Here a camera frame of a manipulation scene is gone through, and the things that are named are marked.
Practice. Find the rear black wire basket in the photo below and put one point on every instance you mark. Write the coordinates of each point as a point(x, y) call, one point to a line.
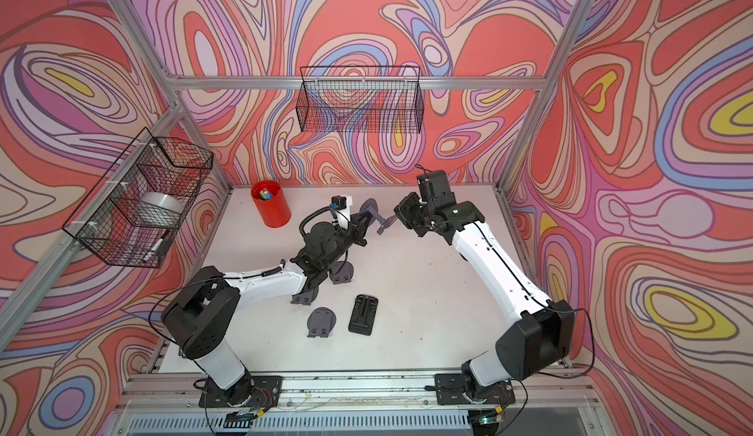
point(384, 99)

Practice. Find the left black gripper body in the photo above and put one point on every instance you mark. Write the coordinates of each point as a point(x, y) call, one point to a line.
point(342, 242)

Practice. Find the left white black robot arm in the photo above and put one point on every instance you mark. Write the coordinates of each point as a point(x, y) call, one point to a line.
point(198, 317)

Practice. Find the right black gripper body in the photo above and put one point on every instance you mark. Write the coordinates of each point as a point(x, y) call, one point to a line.
point(415, 214)

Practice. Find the black wire basket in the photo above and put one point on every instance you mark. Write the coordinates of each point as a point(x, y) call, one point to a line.
point(135, 218)
point(384, 99)

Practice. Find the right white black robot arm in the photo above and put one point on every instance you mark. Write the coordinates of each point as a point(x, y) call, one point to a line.
point(537, 331)

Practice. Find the red cylindrical pen cup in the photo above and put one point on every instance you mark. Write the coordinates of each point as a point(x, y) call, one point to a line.
point(271, 204)

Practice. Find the left black wire basket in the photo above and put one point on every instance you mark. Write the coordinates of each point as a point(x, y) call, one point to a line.
point(135, 218)

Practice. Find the white marker in basket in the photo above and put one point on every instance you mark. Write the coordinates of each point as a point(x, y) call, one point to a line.
point(155, 255)

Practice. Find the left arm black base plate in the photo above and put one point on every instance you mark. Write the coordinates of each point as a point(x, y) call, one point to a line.
point(254, 392)

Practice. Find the black rectangular phone stand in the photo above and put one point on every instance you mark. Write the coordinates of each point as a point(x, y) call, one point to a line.
point(363, 315)

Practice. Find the grey phone stand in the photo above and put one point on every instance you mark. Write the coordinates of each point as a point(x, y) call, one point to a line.
point(341, 272)
point(305, 298)
point(321, 323)
point(370, 207)

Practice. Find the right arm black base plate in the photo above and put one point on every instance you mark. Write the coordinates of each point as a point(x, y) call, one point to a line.
point(457, 388)

